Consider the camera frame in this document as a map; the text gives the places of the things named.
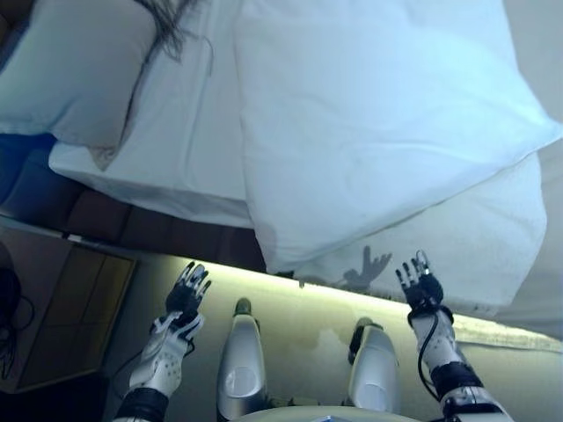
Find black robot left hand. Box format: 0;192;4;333
164;260;213;327

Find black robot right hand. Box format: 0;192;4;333
395;249;445;318

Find white duvet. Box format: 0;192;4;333
231;0;563;276

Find white fitted bed sheet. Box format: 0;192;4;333
47;0;257;230

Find silver robot left leg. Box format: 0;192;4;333
216;297;270;422

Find silver robot leg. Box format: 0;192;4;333
216;297;270;422
341;316;402;419

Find silver robot right leg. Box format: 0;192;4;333
341;316;402;419

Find wooden nightstand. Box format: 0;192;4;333
16;244;138;393

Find grey robot torso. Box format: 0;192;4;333
226;394;443;422

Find large beige pillow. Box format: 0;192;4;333
0;0;158;147

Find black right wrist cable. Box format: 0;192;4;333
416;302;442;402

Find black tangled cables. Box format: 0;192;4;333
0;266;37;384

